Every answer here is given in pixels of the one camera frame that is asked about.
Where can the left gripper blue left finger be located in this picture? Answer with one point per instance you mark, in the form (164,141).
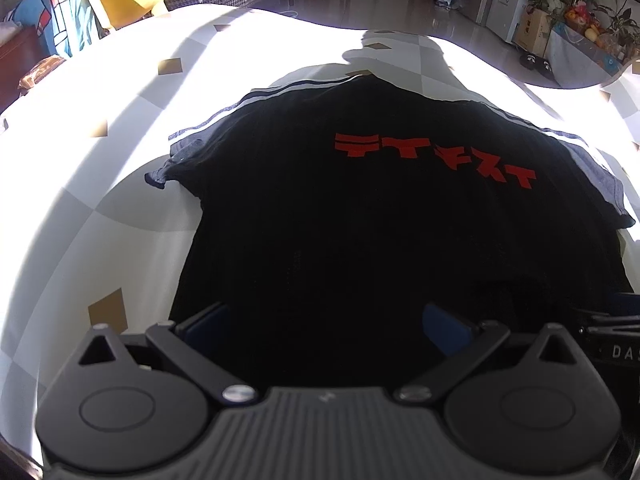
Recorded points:
(195,330)

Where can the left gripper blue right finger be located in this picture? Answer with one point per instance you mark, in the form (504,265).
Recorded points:
(447,333)

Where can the black t-shirt red lettering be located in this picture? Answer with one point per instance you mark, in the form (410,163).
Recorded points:
(334,212)

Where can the white checkered tablecloth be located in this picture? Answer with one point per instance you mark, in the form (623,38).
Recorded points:
(85,240)

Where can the brown snack bag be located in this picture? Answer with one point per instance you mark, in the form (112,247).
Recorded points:
(39,71)

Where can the cardboard box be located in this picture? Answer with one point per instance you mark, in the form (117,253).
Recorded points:
(533,31)

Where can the fruit basket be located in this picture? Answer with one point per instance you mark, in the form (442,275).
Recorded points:
(578,18)

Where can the brown wooden cabinet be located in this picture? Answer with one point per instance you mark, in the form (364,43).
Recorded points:
(17,57)

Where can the blue cartoon cloth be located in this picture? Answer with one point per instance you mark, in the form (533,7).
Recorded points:
(63,27)

